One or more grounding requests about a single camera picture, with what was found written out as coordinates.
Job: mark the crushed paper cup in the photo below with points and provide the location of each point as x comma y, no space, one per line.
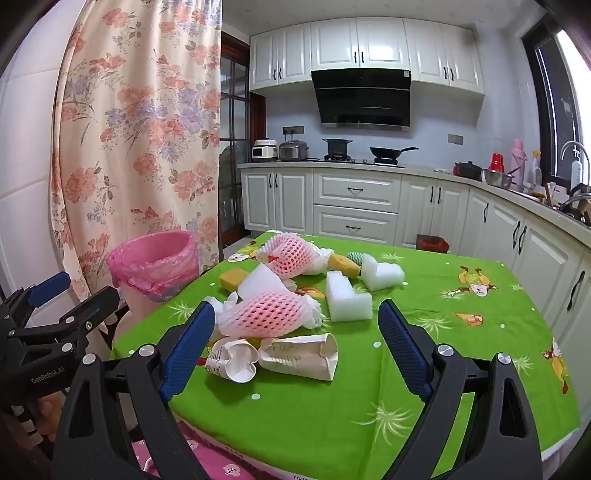
295,355
233,362

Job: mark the pink foam fruit net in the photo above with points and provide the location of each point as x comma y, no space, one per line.
288,256
268,314

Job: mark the yellow sponge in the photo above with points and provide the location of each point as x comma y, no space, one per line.
230,279
342,264

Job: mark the dark framed window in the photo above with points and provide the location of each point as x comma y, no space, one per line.
549,92

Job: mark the white base cabinets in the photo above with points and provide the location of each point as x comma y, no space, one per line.
355,194

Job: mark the black wok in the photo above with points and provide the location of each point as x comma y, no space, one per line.
388,152

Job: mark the wall outlet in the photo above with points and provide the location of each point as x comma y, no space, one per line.
293,130
455,138

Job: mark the white L-shaped foam block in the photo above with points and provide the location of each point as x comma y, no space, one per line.
344,300

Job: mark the wooden glass door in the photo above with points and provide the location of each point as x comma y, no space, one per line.
231,138

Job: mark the black cooking pot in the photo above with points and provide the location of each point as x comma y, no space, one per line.
337,146

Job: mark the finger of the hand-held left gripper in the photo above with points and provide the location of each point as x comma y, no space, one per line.
48,285
92,307

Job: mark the green printed tablecloth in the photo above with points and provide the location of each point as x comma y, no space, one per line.
323,415

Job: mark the black clay pot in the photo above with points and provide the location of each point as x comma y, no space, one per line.
467,170

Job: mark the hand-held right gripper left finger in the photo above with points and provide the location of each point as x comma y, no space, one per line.
189,350

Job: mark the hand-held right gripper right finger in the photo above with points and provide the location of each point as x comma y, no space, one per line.
406,355

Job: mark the black range hood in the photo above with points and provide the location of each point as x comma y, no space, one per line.
360,97

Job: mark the black gas stove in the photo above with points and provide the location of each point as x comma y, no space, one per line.
360,160

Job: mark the pink floral cushion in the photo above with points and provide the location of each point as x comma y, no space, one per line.
221,466

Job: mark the white pump bottle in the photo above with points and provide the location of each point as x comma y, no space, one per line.
576,171

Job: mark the pink-lined trash bin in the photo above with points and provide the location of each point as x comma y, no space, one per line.
152,258

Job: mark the dark bin with red bag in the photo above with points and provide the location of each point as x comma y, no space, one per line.
431,243

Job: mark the pink thermos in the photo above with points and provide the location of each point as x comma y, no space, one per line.
518,161

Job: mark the floral curtain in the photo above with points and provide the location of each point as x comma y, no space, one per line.
138,115

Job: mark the steel bowl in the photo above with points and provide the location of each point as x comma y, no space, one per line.
497,178

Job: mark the green striped sponge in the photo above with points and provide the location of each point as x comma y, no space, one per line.
354,256

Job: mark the steel faucet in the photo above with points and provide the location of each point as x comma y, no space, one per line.
568,147

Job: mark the person's left hand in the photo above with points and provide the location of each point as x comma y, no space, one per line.
48,415

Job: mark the white rice cooker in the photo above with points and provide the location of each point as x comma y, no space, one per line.
264,150

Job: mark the silver pressure cooker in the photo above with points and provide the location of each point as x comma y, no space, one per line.
293,151

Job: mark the red jar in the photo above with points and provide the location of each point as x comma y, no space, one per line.
496,162

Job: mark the clear spray bottle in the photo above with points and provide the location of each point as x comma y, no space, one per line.
535,173

